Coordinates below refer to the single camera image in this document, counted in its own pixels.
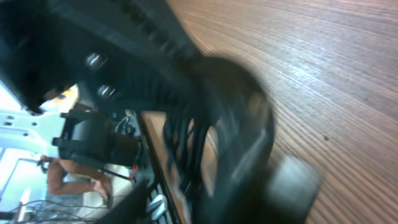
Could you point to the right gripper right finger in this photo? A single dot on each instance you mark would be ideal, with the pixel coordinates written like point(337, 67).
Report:
point(221, 142)

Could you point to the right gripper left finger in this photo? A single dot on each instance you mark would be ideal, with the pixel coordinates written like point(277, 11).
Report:
point(123, 54)

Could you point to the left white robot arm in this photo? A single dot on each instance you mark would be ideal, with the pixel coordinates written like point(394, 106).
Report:
point(86, 137)

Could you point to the person in background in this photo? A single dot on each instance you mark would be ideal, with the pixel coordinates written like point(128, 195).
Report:
point(65, 177)

